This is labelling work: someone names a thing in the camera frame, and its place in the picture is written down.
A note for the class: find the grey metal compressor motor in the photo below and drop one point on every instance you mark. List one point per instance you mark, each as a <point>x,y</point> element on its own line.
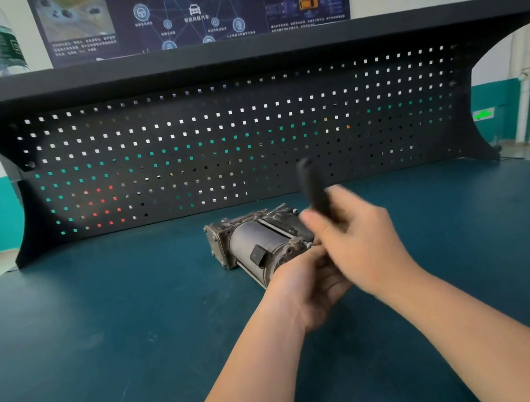
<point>256,243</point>

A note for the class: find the green exit sign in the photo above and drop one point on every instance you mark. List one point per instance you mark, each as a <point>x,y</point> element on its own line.
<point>484,115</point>

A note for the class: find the person's left hand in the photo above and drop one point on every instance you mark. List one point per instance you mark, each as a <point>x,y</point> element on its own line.
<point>306,295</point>

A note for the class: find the person's right hand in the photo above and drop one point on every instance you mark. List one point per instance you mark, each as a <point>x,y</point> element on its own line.
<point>366,248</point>

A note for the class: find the person's left forearm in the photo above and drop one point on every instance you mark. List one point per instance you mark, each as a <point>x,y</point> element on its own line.
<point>249,375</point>

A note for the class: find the person's right forearm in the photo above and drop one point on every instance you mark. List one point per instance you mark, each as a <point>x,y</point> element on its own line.
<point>491,334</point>

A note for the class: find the dark blue wall poster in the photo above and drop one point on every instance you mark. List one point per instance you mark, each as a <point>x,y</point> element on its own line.
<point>191,8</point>

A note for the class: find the person's right fingers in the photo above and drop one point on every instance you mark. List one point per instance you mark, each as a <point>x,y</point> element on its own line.
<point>331,223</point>

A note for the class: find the black perforated pegboard panel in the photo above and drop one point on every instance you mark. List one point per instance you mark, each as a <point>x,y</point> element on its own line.
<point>243,143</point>

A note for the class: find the black workbench shelf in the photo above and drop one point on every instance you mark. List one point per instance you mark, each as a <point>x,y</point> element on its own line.
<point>236,53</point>

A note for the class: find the white wall pipe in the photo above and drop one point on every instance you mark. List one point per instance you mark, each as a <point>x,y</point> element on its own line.
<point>522,77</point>

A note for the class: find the person's left fingers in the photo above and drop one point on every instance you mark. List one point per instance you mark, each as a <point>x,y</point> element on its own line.
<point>321,261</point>

